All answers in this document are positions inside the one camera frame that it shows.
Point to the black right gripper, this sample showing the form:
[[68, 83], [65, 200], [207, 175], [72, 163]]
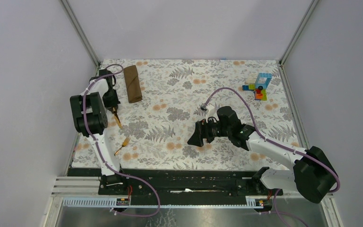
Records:
[[196, 139]]

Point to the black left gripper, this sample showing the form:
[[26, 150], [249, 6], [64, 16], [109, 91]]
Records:
[[112, 104]]

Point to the brown cloth napkin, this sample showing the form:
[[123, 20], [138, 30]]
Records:
[[132, 84]]

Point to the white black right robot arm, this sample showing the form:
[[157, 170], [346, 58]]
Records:
[[308, 172]]

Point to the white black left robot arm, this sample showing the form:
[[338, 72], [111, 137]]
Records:
[[90, 111]]

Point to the yellow plastic fork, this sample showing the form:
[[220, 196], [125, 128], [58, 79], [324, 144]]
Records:
[[124, 144]]

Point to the floral patterned table mat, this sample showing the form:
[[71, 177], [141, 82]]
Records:
[[160, 125]]

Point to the colourful toy block structure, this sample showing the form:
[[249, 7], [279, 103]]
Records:
[[258, 84]]

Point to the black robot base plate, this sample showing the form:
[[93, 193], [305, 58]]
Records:
[[180, 187]]

